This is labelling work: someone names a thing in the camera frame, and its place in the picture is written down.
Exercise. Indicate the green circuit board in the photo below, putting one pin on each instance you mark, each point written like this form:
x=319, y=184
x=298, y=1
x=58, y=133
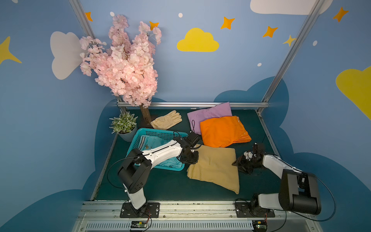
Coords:
x=259, y=226
x=138, y=225

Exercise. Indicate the teal pants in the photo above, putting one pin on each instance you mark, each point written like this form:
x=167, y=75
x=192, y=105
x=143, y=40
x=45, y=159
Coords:
x=147, y=142

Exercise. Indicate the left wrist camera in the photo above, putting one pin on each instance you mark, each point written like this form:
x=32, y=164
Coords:
x=193, y=139

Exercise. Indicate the pink blossom artificial tree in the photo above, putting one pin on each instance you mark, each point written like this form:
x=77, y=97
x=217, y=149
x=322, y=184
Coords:
x=126, y=67

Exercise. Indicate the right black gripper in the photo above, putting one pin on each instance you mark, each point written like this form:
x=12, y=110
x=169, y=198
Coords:
x=243, y=162

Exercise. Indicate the right green circuit board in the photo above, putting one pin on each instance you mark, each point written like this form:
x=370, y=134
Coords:
x=259, y=226

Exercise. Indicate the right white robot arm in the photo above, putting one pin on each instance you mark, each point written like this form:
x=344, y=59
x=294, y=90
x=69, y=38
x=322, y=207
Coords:
x=299, y=191

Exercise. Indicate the beige work glove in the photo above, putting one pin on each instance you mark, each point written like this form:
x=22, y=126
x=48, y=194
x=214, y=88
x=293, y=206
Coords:
x=167, y=121

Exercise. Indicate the aluminium frame post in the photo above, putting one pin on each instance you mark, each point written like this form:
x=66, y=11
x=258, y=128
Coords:
x=301, y=36
x=82, y=18

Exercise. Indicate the aluminium front rail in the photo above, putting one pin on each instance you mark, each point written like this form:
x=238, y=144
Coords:
x=186, y=216

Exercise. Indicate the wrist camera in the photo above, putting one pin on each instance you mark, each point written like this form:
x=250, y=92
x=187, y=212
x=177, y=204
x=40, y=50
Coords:
x=258, y=149
x=193, y=139

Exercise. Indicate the purple folded pants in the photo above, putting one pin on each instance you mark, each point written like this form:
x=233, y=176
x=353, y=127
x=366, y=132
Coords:
x=198, y=116

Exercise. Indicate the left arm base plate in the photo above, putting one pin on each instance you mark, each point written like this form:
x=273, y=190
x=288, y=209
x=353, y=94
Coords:
x=148, y=209

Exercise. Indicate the left green circuit board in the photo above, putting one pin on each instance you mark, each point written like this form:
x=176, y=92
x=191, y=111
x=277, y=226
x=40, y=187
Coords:
x=138, y=225

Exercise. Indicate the beige pants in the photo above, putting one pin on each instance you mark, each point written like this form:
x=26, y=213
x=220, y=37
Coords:
x=214, y=165

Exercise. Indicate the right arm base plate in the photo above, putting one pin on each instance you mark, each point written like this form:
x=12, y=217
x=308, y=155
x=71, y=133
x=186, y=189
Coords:
x=246, y=209

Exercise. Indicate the aluminium frame post left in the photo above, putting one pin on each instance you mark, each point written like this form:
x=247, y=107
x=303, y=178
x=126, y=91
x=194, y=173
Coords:
x=82, y=18

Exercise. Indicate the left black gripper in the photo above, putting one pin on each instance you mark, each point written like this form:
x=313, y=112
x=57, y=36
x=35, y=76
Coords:
x=190, y=156

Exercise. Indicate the aluminium frame post right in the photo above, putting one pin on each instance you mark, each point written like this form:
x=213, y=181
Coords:
x=301, y=36

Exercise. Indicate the aluminium rail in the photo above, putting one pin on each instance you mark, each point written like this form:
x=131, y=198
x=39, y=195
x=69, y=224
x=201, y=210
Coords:
x=186, y=216
x=209, y=104

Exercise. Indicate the orange pants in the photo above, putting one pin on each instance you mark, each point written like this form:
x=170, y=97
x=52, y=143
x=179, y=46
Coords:
x=223, y=132

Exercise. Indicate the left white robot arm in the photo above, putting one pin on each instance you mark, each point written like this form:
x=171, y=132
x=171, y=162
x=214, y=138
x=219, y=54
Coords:
x=136, y=167

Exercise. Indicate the small potted green plant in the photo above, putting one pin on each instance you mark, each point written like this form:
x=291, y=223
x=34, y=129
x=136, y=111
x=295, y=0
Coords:
x=125, y=125

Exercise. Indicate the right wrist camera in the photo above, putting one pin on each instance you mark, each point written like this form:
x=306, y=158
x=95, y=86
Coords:
x=258, y=149

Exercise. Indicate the aluminium back rail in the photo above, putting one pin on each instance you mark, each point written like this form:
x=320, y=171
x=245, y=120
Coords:
x=209, y=104

